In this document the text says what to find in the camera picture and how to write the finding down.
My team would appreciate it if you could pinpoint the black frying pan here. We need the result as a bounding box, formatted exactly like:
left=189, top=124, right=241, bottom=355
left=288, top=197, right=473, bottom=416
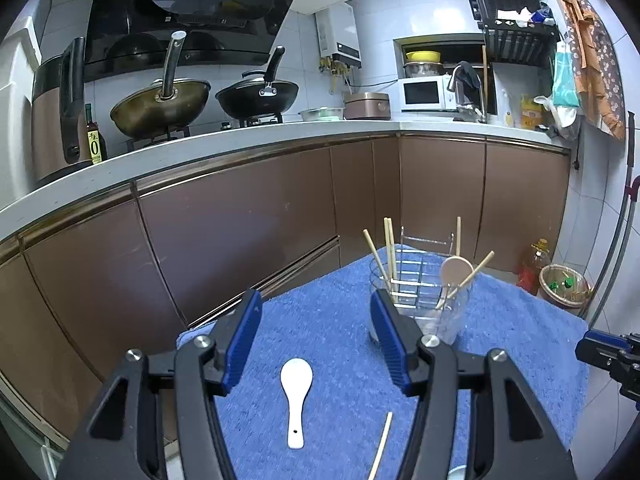
left=215, top=46, right=299, bottom=126

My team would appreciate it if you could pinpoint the brass wok with handle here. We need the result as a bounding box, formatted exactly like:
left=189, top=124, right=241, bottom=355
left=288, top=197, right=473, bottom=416
left=110, top=30, right=210, bottom=139

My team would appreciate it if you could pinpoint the beige wooden spoon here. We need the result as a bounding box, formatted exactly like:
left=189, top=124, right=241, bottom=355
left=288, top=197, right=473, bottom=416
left=436, top=256, right=473, bottom=310

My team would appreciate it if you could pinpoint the brown rice cooker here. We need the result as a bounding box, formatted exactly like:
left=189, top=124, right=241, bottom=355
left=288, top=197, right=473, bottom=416
left=344, top=92, right=390, bottom=120

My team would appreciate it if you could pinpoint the chrome kitchen faucet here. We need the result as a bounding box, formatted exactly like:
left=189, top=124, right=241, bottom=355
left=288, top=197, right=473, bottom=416
left=447, top=61, right=487, bottom=124

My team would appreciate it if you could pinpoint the white water heater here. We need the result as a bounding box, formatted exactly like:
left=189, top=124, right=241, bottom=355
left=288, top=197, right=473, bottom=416
left=314, top=2, right=361, bottom=68

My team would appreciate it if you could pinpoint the beige trash bin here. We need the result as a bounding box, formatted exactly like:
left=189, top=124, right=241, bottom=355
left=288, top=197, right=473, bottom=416
left=538, top=263, right=592, bottom=315

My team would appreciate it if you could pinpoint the clear wire utensil holder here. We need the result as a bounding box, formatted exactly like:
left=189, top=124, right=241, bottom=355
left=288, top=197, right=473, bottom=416
left=369, top=229, right=473, bottom=344

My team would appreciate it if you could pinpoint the black range hood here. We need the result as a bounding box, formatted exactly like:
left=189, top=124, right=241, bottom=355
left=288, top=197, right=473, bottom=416
left=85, top=0, right=293, bottom=81

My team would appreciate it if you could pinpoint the orange patterned hanging cloth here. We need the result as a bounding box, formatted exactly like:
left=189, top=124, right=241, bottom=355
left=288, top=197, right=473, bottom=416
left=556, top=0, right=626, bottom=141

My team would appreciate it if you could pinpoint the black dish rack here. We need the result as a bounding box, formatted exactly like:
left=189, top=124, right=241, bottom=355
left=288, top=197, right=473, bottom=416
left=469, top=0, right=560, bottom=67

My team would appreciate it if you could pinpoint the white ceramic spoon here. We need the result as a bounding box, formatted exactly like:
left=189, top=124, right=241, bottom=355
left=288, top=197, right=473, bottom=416
left=280, top=358, right=314, bottom=450

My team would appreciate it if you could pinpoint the white microwave oven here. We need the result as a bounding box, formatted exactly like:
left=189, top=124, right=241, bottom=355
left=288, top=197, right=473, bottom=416
left=398, top=75, right=457, bottom=112

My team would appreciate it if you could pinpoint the soy sauce bottle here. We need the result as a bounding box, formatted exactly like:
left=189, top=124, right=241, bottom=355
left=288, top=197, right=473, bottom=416
left=85, top=103, right=107, bottom=165

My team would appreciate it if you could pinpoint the cooking oil bottle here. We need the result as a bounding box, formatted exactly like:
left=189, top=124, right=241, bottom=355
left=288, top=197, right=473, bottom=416
left=516, top=238, right=551, bottom=296

